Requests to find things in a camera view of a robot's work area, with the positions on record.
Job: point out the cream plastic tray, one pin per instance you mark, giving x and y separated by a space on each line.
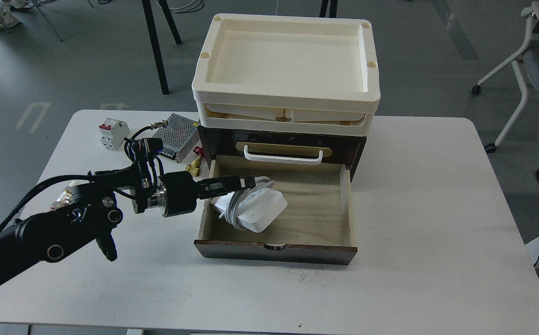
276 119
289 62

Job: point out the cream plastic lower tray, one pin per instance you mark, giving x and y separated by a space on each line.
276 119

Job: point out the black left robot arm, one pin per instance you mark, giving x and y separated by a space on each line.
92 211

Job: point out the white red circuit breaker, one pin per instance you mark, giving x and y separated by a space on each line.
113 132

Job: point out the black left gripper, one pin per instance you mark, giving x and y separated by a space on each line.
181 192

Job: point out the open wooden drawer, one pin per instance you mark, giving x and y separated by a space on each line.
316 226

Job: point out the white drawer handle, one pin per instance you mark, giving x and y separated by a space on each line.
280 159

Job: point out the brass valve red handle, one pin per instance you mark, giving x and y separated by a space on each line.
194 168

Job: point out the white power strip with cable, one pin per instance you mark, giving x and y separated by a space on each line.
254 208

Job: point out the cream plastic top tray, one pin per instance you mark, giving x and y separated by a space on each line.
289 62

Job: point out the silver mesh power supply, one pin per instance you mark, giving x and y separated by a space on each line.
179 137

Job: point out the silver brass pipe fitting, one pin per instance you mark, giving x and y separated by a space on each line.
66 197

